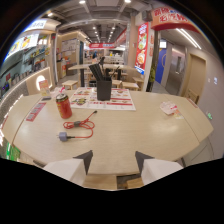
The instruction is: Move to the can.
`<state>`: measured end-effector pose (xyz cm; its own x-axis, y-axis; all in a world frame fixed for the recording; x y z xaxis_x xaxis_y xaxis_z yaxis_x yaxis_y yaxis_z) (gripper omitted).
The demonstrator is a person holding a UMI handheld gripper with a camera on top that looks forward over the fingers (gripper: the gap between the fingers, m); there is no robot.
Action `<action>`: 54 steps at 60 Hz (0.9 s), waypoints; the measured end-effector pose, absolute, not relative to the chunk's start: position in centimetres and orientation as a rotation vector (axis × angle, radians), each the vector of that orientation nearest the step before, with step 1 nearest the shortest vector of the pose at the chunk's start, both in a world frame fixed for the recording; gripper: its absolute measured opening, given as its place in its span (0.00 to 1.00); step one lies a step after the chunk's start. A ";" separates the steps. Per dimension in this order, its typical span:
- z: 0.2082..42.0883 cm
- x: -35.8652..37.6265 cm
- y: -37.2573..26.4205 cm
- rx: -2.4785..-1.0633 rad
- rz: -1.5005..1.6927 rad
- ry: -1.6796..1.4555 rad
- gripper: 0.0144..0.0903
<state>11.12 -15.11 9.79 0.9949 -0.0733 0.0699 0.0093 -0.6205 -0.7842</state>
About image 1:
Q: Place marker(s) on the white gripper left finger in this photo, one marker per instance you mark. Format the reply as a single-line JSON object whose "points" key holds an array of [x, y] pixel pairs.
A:
{"points": [[68, 168]]}

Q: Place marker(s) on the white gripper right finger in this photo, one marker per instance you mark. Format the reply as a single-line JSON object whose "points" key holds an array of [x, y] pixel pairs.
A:
{"points": [[156, 169]]}

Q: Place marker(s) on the red drink can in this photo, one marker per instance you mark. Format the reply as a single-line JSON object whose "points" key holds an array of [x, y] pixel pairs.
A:
{"points": [[63, 106]]}

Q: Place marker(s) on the plastic wrapped packet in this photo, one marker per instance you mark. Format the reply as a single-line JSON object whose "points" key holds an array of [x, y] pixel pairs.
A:
{"points": [[169, 108]]}

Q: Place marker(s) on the red table sticker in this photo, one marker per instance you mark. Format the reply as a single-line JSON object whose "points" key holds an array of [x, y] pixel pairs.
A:
{"points": [[35, 111]]}

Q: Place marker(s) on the paper menu placemat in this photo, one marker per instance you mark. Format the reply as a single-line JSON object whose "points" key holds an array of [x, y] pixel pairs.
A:
{"points": [[110, 100]]}

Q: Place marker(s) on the small sign stand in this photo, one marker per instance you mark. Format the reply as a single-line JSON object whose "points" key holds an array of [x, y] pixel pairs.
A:
{"points": [[44, 90]]}

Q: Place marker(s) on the wooden stool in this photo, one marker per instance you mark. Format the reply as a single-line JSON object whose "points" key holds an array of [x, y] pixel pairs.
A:
{"points": [[130, 86], [70, 84]]}

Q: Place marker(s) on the black chopstick holder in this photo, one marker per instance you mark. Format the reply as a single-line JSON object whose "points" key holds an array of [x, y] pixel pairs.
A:
{"points": [[104, 88]]}

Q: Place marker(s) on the bundle of black chopsticks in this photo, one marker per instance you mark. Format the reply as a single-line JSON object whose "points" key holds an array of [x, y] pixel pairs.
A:
{"points": [[97, 70]]}

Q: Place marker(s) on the red food poster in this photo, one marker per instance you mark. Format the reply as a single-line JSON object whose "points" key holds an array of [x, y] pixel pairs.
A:
{"points": [[141, 48]]}

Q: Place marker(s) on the illuminated menu board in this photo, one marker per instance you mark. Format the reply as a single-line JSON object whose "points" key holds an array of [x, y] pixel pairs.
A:
{"points": [[22, 44]]}

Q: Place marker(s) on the red overhead shop sign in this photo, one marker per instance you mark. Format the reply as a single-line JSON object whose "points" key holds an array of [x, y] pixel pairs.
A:
{"points": [[173, 18]]}

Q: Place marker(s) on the wooden table with black post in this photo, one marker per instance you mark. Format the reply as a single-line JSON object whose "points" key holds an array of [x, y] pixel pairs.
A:
{"points": [[83, 68]]}

